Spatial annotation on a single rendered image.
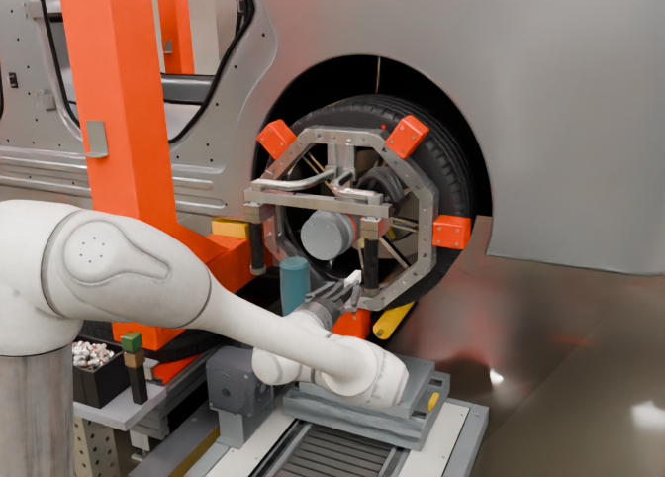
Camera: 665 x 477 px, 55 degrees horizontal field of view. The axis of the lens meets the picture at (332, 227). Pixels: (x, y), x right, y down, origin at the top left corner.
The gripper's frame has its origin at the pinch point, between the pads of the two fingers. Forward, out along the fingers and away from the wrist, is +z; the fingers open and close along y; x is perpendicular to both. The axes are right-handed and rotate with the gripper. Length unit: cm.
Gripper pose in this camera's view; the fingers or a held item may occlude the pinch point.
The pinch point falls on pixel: (352, 281)
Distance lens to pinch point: 153.3
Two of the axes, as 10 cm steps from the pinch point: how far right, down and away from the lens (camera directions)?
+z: 4.2, -3.2, 8.5
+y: 9.1, 1.2, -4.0
